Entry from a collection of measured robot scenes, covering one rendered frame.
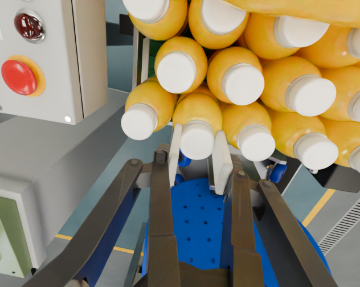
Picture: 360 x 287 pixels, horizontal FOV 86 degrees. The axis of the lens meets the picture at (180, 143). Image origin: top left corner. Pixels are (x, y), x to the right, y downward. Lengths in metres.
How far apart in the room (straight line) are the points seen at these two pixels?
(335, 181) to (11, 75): 0.51
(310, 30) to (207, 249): 0.28
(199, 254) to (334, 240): 2.26
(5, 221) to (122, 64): 1.06
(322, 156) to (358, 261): 2.66
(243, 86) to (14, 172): 0.61
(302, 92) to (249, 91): 0.05
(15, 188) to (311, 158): 0.60
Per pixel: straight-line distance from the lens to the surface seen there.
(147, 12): 0.21
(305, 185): 1.90
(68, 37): 0.25
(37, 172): 0.66
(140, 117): 0.23
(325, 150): 0.27
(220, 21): 0.20
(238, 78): 0.21
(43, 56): 0.26
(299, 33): 0.22
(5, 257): 0.75
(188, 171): 0.47
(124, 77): 1.41
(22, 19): 0.25
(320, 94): 0.24
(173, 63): 0.21
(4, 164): 0.71
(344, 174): 0.46
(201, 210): 0.36
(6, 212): 0.61
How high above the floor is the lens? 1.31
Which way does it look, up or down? 62 degrees down
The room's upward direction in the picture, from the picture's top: 170 degrees counter-clockwise
